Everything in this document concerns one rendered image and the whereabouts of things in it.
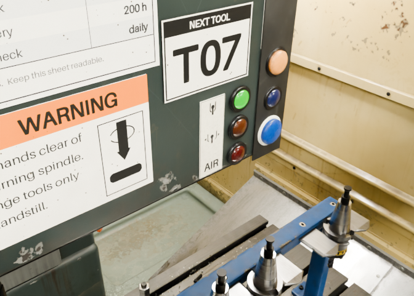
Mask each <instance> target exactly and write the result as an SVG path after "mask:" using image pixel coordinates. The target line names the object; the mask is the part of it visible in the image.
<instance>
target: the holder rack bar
mask: <svg viewBox="0 0 414 296"><path fill-rule="evenodd" d="M337 202H338V201H337V200H336V199H334V198H332V197H331V196H329V197H327V198H326V199H324V200H323V201H322V202H320V203H318V204H317V205H315V206H314V207H312V208H311V209H309V210H307V211H306V212H305V213H303V214H301V215H300V216H298V217H297V218H295V219H294V220H292V221H291V222H289V223H287V224H286V225H285V226H283V227H281V228H280V229H278V230H277V231H275V232H274V233H272V234H270V236H273V237H274V238H275V241H274V243H273V244H272V245H273V246H274V251H275V253H276V254H277V253H279V252H280V253H281V254H283V255H284V254H286V253H287V252H288V251H290V250H291V249H293V248H294V247H296V246H297V245H298V244H300V243H301V242H300V241H299V238H300V237H302V236H304V235H305V234H306V233H308V232H309V231H310V230H312V229H313V228H316V229H318V230H320V229H321V228H323V223H325V224H327V223H326V221H327V219H328V218H330V217H331V216H332V213H333V211H334V209H335V207H336V204H337ZM266 244H267V242H266V239H265V238H264V239H263V240H262V241H259V242H258V243H257V244H255V245H254V246H252V247H250V248H249V249H247V250H246V251H244V252H243V253H241V254H240V255H238V256H236V257H235V258H233V259H232V260H231V261H229V262H227V263H226V264H224V265H222V266H221V267H220V268H223V269H225V270H226V272H227V275H226V277H225V279H226V281H227V282H226V283H227V285H228V286H229V287H230V286H231V285H232V284H234V283H235V282H237V281H240V282H241V283H242V284H243V283H244V282H246V281H247V278H248V275H249V273H250V272H251V271H253V273H254V272H255V269H256V266H257V263H258V260H259V256H260V254H261V251H262V250H263V249H264V246H265V245H266ZM220 268H218V269H220ZM218 269H217V270H218ZM217 270H215V271H213V272H212V273H210V274H209V275H207V276H206V277H204V278H203V279H201V280H199V281H198V282H196V283H195V284H194V285H192V286H190V287H189V288H187V289H185V290H184V291H183V292H181V293H179V294H178V295H176V296H209V295H210V292H211V288H212V286H213V284H214V283H215V282H216V279H217V278H218V276H217Z"/></svg>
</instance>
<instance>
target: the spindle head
mask: <svg viewBox="0 0 414 296"><path fill-rule="evenodd" d="M251 1H252V2H253V12H252V21H251V39H250V56H249V65H248V75H247V76H245V77H242V78H239V79H236V80H233V81H230V82H227V83H225V84H221V85H219V86H216V87H212V88H210V89H206V90H203V91H201V92H197V93H195V94H192V95H188V96H186V97H183V98H180V99H177V100H174V101H171V102H168V103H164V99H163V69H162V53H161V23H160V20H165V19H169V18H174V17H180V16H183V15H189V14H194V13H198V12H204V11H207V10H213V9H218V8H222V7H227V6H233V5H237V4H242V3H246V2H251ZM264 1H265V0H157V14H158V41H159V56H160V65H158V66H154V67H151V68H147V69H144V70H140V71H136V72H133V73H129V74H125V75H122V76H118V77H115V78H111V79H107V80H104V81H100V82H96V83H93V84H89V85H86V86H82V87H78V88H75V89H71V90H67V91H64V92H60V93H57V94H53V95H49V96H47V97H42V98H38V99H36V100H31V101H29V102H24V103H20V104H18V105H13V106H9V107H7V108H2V109H0V115H2V114H6V113H10V112H13V111H17V110H21V109H24V108H28V107H30V106H34V105H38V104H41V103H45V102H49V101H51V100H56V99H58V98H62V97H66V96H69V95H73V94H77V93H80V92H84V91H87V90H91V89H95V88H97V87H101V86H106V85H108V84H112V83H115V82H119V81H123V80H125V79H129V78H133V77H136V76H140V75H143V74H146V75H147V87H148V107H149V118H150V137H151V148H152V168H153V182H151V183H149V184H146V185H144V186H142V187H140V188H138V189H136V190H133V191H131V192H129V193H126V194H124V195H122V196H120V197H118V198H115V199H113V200H111V201H108V202H106V203H105V204H102V205H100V206H98V207H95V208H93V209H91V210H89V211H87V212H84V213H82V214H80V215H77V216H75V217H73V218H71V219H69V220H67V221H64V222H62V223H60V224H58V225H56V226H53V227H51V228H49V229H47V230H44V231H42V232H40V233H38V234H36V235H33V236H31V237H29V238H26V239H24V240H22V241H20V242H18V243H16V244H13V245H11V246H9V247H6V248H5V249H3V250H0V277H2V276H4V275H6V274H8V273H11V272H13V271H15V270H17V269H19V268H21V267H23V266H25V265H27V264H29V263H31V262H33V261H35V260H37V259H39V258H41V257H43V256H45V255H47V254H49V253H52V252H54V251H56V250H58V249H60V248H62V247H64V246H66V245H68V244H70V243H73V242H75V241H77V240H79V239H81V238H83V237H85V236H87V235H89V234H91V233H93V232H95V231H97V230H99V229H101V228H103V227H105V226H107V225H109V224H111V223H114V222H116V221H118V220H120V219H122V218H124V217H126V216H128V215H130V214H132V213H134V212H137V211H138V210H141V209H143V208H144V207H147V206H149V205H151V204H153V203H155V202H157V201H159V200H161V199H163V198H165V197H167V196H169V195H171V194H173V193H176V192H178V191H180V190H182V189H184V188H186V187H188V186H190V185H192V184H194V183H196V182H199V181H200V180H203V179H204V178H206V177H209V176H210V175H212V174H215V173H217V172H219V171H221V170H223V169H225V168H227V167H229V166H231V164H229V163H228V162H227V153H228V151H229V149H230V147H231V146H232V145H233V144H234V143H237V142H243V143H245V144H246V155H245V157H244V158H243V159H246V158H248V157H250V156H252V152H253V137H254V123H255V115H256V100H257V92H258V78H259V64H260V56H261V38H262V24H263V16H264ZM239 86H246V87H248V88H249V89H250V91H251V98H250V102H249V104H248V105H247V107H246V108H245V109H244V110H242V111H239V112H235V111H233V110H232V109H231V108H230V104H229V102H230V96H231V95H232V92H233V91H234V90H235V89H236V88H237V87H239ZM221 94H225V108H224V138H223V153H222V169H220V170H218V171H216V172H213V173H211V174H209V175H207V176H205V177H203V178H201V179H199V148H200V102H202V101H204V100H207V99H209V98H213V97H216V96H218V95H221ZM240 114H243V115H245V116H246V117H247V118H248V120H249V125H248V129H247V131H246V133H245V134H244V136H242V137H241V138H239V139H236V140H234V139H232V138H230V137H229V134H228V129H229V125H230V123H231V121H232V119H233V118H234V117H236V116H238V115H240Z"/></svg>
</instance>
